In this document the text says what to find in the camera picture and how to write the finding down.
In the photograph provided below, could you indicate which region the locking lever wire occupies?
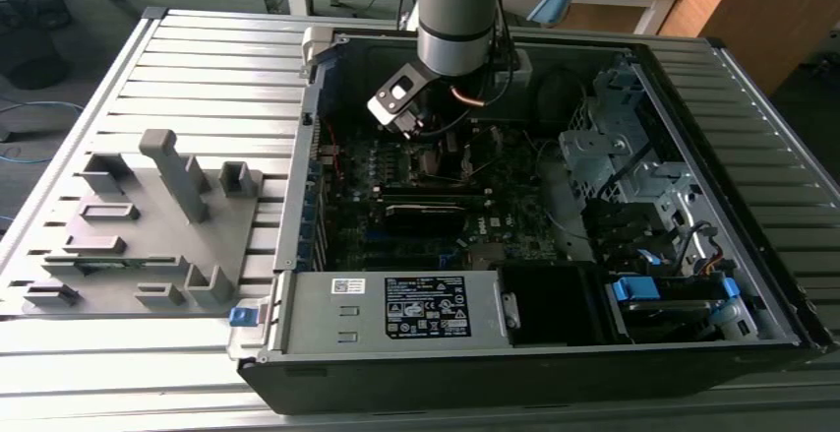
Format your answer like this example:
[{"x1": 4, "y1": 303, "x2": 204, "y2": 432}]
[{"x1": 470, "y1": 149, "x2": 511, "y2": 182}]

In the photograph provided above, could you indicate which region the brown chipset heatsink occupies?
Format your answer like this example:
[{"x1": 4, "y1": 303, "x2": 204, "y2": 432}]
[{"x1": 468, "y1": 242, "x2": 508, "y2": 267}]

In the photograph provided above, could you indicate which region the blue disk carrier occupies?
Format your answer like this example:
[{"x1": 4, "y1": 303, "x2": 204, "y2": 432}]
[{"x1": 607, "y1": 276, "x2": 747, "y2": 343}]

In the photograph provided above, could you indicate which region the metal socket cover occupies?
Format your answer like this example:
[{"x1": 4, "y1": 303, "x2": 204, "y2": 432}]
[{"x1": 462, "y1": 125, "x2": 508, "y2": 170}]

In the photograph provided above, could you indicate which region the CPU socket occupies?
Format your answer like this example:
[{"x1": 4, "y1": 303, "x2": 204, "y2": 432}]
[{"x1": 404, "y1": 142, "x2": 482, "y2": 190}]

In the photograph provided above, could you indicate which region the grey case release handle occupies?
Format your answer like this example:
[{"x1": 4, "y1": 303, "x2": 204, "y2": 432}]
[{"x1": 299, "y1": 26, "x2": 338, "y2": 80}]

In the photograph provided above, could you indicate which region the grey parts rack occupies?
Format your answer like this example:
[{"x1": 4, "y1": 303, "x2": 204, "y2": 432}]
[{"x1": 22, "y1": 128, "x2": 266, "y2": 316}]

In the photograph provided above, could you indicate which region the black graphics card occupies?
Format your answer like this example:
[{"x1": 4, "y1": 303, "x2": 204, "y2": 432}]
[{"x1": 382, "y1": 202, "x2": 471, "y2": 237}]

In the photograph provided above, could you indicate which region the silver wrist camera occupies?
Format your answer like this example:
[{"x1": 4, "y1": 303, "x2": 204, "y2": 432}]
[{"x1": 366, "y1": 61, "x2": 430, "y2": 134}]

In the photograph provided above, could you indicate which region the metal drive cage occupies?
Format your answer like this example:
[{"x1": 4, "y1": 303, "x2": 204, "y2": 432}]
[{"x1": 556, "y1": 55, "x2": 708, "y2": 216}]

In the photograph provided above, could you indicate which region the wooden cabinet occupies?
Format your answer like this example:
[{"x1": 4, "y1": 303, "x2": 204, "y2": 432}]
[{"x1": 659, "y1": 0, "x2": 840, "y2": 98}]

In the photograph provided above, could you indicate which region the green motherboard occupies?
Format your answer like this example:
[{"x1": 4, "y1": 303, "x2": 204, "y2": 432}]
[{"x1": 312, "y1": 126, "x2": 576, "y2": 274}]

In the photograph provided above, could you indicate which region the green RAM stick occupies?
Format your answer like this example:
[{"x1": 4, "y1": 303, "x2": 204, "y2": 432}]
[{"x1": 72, "y1": 257, "x2": 151, "y2": 275}]

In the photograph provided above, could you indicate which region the thick black cable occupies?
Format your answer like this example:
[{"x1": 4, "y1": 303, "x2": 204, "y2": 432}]
[{"x1": 600, "y1": 137, "x2": 655, "y2": 200}]

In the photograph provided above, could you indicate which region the grey power supply unit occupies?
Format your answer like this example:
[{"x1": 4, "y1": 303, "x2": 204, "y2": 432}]
[{"x1": 280, "y1": 269, "x2": 512, "y2": 354}]

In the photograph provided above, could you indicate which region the black PC case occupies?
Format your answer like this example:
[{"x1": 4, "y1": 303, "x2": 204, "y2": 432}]
[{"x1": 235, "y1": 26, "x2": 839, "y2": 416}]

